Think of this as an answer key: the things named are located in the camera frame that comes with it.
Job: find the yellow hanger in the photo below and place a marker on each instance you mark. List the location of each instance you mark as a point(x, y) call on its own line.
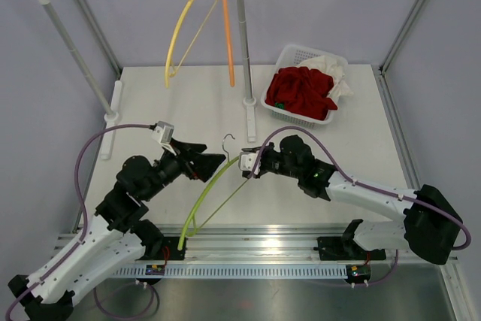
point(190, 24)

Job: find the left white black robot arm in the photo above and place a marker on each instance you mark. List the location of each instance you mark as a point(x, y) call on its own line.
point(105, 223)

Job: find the green t shirt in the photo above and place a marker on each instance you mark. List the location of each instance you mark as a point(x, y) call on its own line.
point(280, 105)

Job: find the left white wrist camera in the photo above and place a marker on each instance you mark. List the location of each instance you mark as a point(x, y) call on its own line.
point(162, 133)

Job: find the white t shirt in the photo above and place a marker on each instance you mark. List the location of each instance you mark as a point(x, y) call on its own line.
point(333, 67)

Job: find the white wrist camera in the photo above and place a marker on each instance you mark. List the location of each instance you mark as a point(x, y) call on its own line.
point(162, 133)
point(246, 164)

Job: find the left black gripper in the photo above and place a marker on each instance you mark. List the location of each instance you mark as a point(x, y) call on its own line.
point(204, 164)

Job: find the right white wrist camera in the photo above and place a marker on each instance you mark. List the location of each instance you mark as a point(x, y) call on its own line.
point(246, 164)

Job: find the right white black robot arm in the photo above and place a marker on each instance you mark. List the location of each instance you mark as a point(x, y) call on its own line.
point(419, 220)

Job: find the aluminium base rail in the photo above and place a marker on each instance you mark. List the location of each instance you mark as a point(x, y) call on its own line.
point(232, 252)

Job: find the orange hanger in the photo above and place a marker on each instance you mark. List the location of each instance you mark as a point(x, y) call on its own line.
point(228, 41)

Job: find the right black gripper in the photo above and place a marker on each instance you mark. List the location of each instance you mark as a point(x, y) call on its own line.
point(267, 148)

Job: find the white plastic basket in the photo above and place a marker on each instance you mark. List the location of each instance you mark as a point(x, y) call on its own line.
point(291, 56)

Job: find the red t shirt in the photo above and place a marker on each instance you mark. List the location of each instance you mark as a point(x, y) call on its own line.
point(303, 91)

